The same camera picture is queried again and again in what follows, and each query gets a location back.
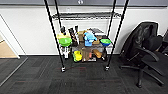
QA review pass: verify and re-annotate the tall brown cardboard box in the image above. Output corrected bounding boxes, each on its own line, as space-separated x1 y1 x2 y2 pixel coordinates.
76 30 88 43

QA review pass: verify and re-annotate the yellow plastic toy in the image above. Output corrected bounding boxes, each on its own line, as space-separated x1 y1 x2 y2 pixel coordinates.
72 49 83 63

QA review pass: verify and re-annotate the small black spray bottle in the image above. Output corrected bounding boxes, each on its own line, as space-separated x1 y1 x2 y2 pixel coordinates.
60 25 67 36

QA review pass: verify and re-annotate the black chair with armrest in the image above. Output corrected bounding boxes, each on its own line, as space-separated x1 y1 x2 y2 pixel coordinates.
161 28 168 54

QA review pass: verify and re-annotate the blue plush toy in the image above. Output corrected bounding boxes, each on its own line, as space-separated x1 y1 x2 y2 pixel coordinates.
83 30 98 48

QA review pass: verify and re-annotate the black office chair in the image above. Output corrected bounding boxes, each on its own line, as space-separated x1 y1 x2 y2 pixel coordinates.
119 21 168 89

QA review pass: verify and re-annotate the yellow flat box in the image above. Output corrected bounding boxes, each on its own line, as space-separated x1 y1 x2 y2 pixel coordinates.
56 32 69 40

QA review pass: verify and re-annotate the brown flat package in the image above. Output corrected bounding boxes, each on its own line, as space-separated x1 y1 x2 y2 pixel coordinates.
81 48 94 63

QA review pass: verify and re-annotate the square white wall socket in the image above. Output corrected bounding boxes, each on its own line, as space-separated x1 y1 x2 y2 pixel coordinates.
77 0 84 5

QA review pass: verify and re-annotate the white plastic bottle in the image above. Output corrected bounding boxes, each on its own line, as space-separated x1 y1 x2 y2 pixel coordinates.
63 46 70 60

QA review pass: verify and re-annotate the large green plastic bowl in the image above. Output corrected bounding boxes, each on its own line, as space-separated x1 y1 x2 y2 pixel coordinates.
58 37 73 48

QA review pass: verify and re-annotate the orange toy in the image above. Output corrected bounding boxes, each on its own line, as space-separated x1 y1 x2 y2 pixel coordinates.
92 48 104 60

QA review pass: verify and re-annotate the black wire shelf rack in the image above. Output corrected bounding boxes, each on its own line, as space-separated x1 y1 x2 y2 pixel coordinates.
43 0 130 73

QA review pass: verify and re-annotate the dark grey flat case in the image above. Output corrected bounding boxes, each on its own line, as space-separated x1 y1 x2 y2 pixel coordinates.
89 27 106 37

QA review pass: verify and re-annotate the tall black bottle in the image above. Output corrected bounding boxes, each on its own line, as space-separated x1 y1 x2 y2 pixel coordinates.
68 25 80 46

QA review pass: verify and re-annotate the small green blue bowl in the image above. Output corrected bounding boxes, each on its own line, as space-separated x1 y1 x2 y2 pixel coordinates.
99 38 113 47

